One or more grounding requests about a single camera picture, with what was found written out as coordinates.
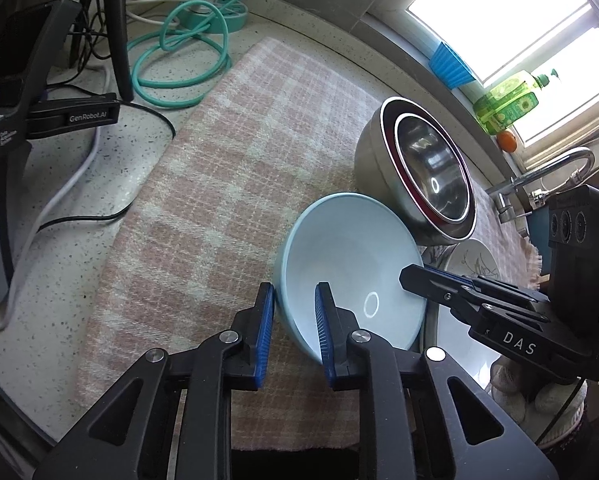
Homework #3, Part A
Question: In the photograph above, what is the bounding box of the light blue bowl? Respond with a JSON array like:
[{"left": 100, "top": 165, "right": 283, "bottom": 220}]
[{"left": 274, "top": 192, "right": 427, "bottom": 368}]

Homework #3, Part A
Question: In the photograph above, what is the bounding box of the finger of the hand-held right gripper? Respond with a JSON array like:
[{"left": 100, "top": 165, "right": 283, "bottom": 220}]
[
  {"left": 399, "top": 264, "right": 549, "bottom": 329},
  {"left": 422, "top": 266, "right": 551, "bottom": 312}
]

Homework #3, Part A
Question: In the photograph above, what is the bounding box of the idle grey black gripper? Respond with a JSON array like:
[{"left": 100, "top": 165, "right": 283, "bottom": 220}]
[{"left": 0, "top": 0, "right": 119, "bottom": 306}]

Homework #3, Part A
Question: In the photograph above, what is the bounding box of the white plate grey leaf print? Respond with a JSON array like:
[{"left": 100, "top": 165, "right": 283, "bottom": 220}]
[{"left": 432, "top": 237, "right": 525, "bottom": 391}]

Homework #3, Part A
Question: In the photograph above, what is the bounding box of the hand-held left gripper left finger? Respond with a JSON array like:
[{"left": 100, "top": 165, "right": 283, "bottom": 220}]
[{"left": 32, "top": 282, "right": 275, "bottom": 480}]

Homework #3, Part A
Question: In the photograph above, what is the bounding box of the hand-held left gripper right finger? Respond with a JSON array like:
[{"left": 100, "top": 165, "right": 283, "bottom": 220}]
[{"left": 313, "top": 281, "right": 560, "bottom": 480}]

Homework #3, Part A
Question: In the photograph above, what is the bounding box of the white cable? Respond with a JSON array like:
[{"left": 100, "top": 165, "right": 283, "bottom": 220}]
[{"left": 124, "top": 0, "right": 213, "bottom": 26}]

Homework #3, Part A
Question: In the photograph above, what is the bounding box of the pink checked cloth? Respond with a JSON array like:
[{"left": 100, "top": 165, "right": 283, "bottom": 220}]
[{"left": 74, "top": 35, "right": 543, "bottom": 453}]

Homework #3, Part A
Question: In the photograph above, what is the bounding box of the stainless steel bowl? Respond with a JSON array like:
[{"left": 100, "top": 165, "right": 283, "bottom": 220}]
[
  {"left": 353, "top": 96, "right": 479, "bottom": 247},
  {"left": 394, "top": 112, "right": 473, "bottom": 223}
]

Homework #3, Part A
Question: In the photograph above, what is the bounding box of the teal cable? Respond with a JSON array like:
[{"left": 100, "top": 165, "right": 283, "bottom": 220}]
[{"left": 127, "top": 0, "right": 300, "bottom": 110}]

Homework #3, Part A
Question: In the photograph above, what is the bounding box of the grey cable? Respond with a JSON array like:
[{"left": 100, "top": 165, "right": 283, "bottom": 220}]
[{"left": 0, "top": 60, "right": 113, "bottom": 331}]

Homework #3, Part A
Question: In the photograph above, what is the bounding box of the black cable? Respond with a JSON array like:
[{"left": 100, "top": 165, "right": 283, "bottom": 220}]
[{"left": 34, "top": 85, "right": 178, "bottom": 232}]

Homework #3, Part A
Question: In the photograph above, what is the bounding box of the teal power strip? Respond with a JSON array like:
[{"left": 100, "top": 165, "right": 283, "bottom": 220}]
[{"left": 172, "top": 0, "right": 250, "bottom": 32}]

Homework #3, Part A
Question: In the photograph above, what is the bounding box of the black tripod stand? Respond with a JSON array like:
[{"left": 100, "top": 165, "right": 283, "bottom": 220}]
[{"left": 77, "top": 0, "right": 135, "bottom": 102}]

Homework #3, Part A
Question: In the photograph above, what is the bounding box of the person's right hand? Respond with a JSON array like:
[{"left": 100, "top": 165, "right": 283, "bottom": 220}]
[{"left": 489, "top": 352, "right": 587, "bottom": 423}]

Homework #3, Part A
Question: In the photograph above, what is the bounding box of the green dish soap bottle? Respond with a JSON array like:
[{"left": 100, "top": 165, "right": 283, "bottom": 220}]
[{"left": 473, "top": 71, "right": 563, "bottom": 136}]

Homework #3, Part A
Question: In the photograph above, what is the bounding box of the blue fluted container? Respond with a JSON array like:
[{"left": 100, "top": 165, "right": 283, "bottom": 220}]
[{"left": 428, "top": 40, "right": 476, "bottom": 90}]

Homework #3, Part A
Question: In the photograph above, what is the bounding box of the chrome faucet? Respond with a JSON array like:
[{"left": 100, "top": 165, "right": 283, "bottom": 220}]
[{"left": 485, "top": 147, "right": 596, "bottom": 223}]

